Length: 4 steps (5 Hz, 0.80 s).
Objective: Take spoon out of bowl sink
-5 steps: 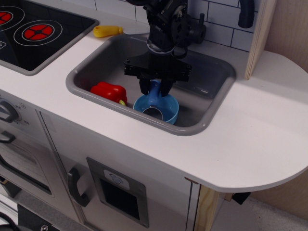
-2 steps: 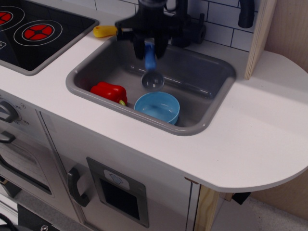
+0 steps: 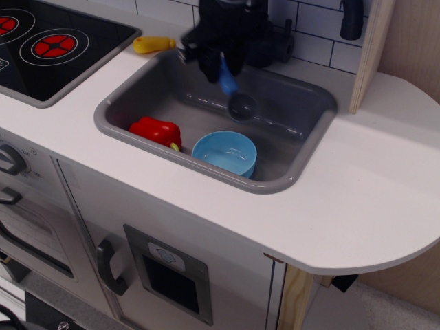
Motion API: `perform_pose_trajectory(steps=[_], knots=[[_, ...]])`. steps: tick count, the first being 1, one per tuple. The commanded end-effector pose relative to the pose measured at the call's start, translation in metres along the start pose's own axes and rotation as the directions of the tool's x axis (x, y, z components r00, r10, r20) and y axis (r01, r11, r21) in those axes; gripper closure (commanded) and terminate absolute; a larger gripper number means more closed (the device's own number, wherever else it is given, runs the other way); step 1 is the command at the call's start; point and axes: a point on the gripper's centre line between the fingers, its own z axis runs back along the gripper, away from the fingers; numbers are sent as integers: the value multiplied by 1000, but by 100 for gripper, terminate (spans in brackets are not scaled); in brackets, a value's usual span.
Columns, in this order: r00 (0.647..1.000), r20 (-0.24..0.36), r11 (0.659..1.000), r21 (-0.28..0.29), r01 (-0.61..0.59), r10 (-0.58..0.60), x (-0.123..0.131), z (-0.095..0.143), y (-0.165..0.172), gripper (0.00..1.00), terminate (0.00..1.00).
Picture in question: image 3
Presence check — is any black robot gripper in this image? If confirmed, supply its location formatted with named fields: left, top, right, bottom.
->
left=179, top=21, right=265, bottom=83

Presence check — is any blue handled metal measuring spoon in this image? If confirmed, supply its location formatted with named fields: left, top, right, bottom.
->
left=219, top=53, right=258, bottom=122

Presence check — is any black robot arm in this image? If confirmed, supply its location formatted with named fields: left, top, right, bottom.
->
left=180, top=1, right=268, bottom=83

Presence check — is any grey toy sink basin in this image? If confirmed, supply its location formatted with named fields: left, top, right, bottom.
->
left=94, top=50, right=337, bottom=194

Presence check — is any light blue plastic bowl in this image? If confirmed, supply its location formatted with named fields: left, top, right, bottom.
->
left=191, top=131, right=258, bottom=178

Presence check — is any dark grey toy faucet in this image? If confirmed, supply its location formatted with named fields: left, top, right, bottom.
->
left=247, top=1, right=366, bottom=73

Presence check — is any red toy bell pepper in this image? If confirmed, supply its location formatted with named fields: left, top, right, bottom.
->
left=129, top=117, right=182, bottom=151

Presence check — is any black toy stovetop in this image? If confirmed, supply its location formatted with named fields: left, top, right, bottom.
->
left=1, top=1, right=140, bottom=109

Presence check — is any grey toy ice dispenser panel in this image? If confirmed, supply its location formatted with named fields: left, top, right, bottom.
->
left=124, top=224, right=213, bottom=326

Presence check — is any grey oven knob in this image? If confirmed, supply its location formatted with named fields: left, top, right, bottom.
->
left=1, top=144, right=27, bottom=175

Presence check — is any light wood side post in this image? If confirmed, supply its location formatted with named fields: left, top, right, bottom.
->
left=348, top=0, right=396, bottom=114

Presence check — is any dark grey cabinet door handle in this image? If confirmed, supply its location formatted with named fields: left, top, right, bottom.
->
left=96, top=239, right=128, bottom=296

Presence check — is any grey oven door handle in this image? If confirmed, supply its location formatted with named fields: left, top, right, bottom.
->
left=0, top=187, right=22, bottom=205

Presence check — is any black cable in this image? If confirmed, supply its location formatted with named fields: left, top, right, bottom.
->
left=0, top=304, right=28, bottom=330

